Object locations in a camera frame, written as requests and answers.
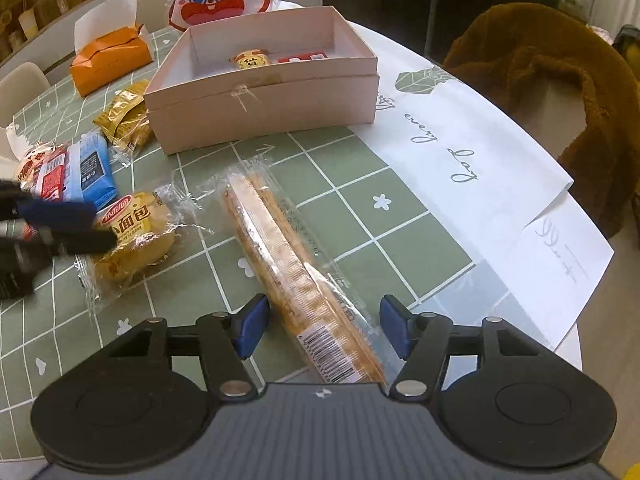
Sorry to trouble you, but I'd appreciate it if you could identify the orange tissue pack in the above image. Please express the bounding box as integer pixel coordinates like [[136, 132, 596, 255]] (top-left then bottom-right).
[[69, 0, 154, 98]]

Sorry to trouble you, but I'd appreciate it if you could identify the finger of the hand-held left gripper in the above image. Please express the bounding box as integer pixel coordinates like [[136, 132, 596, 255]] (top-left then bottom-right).
[[15, 198, 99, 228], [37, 225, 117, 258]]

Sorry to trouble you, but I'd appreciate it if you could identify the blue snack packet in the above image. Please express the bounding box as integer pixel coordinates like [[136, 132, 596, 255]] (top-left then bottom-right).
[[64, 129, 119, 207]]

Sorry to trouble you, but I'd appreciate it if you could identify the cream dining chair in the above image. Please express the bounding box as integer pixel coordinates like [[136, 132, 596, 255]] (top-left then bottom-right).
[[0, 61, 52, 128], [74, 0, 173, 53]]

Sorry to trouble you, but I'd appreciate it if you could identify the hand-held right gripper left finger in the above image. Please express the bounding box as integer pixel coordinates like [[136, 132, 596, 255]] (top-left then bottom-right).
[[97, 294, 271, 402]]

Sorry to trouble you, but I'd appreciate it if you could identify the brown fleece coat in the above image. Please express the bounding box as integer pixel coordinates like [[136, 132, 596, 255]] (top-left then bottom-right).
[[442, 2, 640, 241]]

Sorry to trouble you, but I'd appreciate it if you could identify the yellow-brown snack packet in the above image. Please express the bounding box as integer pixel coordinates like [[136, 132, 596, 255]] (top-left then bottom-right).
[[92, 79, 154, 167]]

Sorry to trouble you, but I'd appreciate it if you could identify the white paper sheet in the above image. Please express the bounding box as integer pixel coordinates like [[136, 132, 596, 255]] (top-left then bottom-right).
[[479, 204, 617, 352]]

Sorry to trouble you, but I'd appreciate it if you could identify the red snack packet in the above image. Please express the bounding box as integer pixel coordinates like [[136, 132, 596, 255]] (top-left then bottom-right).
[[15, 141, 70, 202]]

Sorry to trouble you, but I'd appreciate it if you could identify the cream chair with coat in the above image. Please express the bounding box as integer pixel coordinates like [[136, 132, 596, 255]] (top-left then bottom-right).
[[542, 77, 603, 181]]

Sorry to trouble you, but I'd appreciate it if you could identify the pink cardboard box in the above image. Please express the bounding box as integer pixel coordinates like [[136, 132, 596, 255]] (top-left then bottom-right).
[[143, 5, 381, 155]]

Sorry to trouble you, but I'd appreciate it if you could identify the long clear cracker packet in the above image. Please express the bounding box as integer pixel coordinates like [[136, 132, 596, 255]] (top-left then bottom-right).
[[199, 159, 392, 387]]

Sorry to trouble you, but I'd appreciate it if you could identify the flat red packet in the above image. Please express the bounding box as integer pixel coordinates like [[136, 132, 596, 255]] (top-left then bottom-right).
[[277, 51, 329, 64]]

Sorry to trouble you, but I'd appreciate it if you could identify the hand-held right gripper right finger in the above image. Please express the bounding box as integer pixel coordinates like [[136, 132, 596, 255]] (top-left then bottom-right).
[[379, 295, 551, 402]]

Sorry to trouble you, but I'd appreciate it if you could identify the small bread packet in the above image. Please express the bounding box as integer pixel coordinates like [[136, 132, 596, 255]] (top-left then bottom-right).
[[76, 184, 202, 312]]

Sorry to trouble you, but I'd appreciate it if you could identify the round yellow snack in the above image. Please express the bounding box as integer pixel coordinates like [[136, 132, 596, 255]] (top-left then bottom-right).
[[230, 49, 273, 71]]

